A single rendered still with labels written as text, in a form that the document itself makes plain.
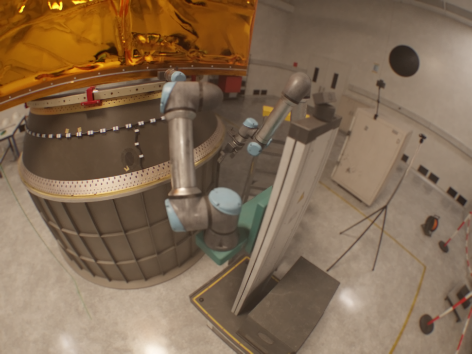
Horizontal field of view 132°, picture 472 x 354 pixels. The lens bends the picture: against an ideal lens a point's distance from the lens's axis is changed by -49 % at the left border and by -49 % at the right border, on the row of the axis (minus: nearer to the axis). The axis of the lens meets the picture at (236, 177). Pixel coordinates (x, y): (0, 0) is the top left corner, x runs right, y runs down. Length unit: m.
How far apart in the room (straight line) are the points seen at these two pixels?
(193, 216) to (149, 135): 0.77
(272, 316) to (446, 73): 7.34
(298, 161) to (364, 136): 3.03
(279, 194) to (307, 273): 0.82
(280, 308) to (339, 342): 1.22
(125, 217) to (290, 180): 1.14
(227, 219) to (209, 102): 0.41
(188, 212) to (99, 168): 0.78
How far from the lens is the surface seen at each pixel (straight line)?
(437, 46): 7.67
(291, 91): 0.95
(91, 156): 1.33
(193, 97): 0.73
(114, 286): 2.24
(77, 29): 1.34
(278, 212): 0.70
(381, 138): 3.49
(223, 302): 1.72
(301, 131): 0.55
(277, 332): 1.18
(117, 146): 1.29
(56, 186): 1.48
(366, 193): 3.77
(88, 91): 1.29
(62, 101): 1.40
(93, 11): 1.35
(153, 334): 2.02
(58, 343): 2.38
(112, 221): 1.50
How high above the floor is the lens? 1.94
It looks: 35 degrees down
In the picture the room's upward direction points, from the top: 9 degrees clockwise
